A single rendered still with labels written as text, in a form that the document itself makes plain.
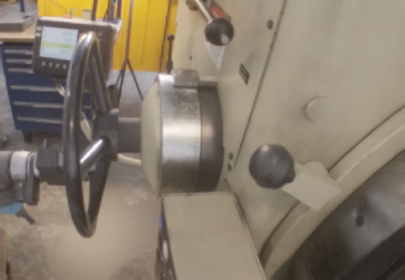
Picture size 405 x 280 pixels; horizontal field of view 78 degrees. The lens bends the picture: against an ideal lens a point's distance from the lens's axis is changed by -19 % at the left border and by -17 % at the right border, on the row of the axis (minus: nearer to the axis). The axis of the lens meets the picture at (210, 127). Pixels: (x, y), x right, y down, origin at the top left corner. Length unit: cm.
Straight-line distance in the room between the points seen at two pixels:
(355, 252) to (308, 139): 17
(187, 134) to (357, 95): 26
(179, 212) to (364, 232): 24
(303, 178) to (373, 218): 13
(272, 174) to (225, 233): 15
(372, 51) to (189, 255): 29
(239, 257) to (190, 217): 8
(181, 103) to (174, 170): 10
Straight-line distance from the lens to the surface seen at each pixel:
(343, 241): 41
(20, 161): 73
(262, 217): 41
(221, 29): 34
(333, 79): 29
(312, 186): 31
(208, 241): 37
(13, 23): 222
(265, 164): 25
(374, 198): 39
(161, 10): 311
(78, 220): 44
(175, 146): 45
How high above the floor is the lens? 164
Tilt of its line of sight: 35 degrees down
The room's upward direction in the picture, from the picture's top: 13 degrees clockwise
